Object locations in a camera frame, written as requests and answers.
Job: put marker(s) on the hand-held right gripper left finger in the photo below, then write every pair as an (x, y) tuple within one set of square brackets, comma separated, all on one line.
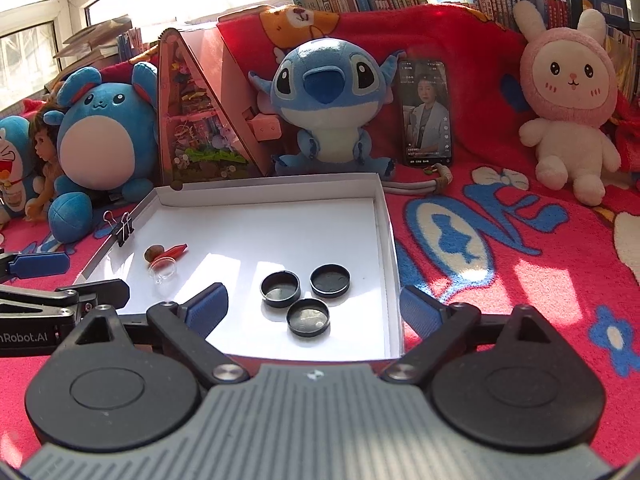
[(206, 310)]

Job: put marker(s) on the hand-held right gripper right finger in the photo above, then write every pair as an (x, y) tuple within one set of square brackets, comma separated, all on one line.
[(420, 310)]

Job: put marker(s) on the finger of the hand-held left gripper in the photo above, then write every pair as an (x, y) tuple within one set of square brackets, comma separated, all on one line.
[(105, 294), (42, 265)]

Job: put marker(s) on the small brown nut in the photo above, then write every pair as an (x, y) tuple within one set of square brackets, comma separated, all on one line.
[(153, 253)]

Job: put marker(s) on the black round cap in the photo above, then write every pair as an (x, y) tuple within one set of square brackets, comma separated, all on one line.
[(330, 281), (280, 290), (308, 319)]

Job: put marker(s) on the white cardboard box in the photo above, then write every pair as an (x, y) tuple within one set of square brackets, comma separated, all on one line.
[(300, 225)]

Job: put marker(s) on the small black binder clip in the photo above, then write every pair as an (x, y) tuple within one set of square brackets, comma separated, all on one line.
[(121, 230)]

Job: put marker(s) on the blue robot cat plush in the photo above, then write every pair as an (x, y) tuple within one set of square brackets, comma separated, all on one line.
[(12, 170)]

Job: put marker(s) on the brown-haired doll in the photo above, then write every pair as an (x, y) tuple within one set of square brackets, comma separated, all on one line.
[(47, 160)]

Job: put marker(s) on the round blue plush toy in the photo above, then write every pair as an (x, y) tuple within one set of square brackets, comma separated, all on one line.
[(105, 145)]

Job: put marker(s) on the pink triangular miniature house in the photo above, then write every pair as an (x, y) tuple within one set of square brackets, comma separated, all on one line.
[(200, 130)]

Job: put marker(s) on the small pink box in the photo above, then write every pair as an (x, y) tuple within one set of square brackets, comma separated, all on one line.
[(265, 129)]

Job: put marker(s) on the black smartphone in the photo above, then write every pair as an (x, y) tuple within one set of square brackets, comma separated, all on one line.
[(425, 115)]

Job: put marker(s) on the blue alien plush toy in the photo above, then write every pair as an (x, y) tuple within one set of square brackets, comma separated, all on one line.
[(325, 110)]

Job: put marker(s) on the stack of books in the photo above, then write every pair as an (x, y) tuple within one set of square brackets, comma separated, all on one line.
[(95, 45)]

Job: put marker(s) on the pink bunny plush toy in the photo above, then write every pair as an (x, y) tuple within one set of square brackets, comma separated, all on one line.
[(567, 110)]

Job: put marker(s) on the row of books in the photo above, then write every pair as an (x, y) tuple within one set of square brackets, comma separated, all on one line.
[(550, 5)]

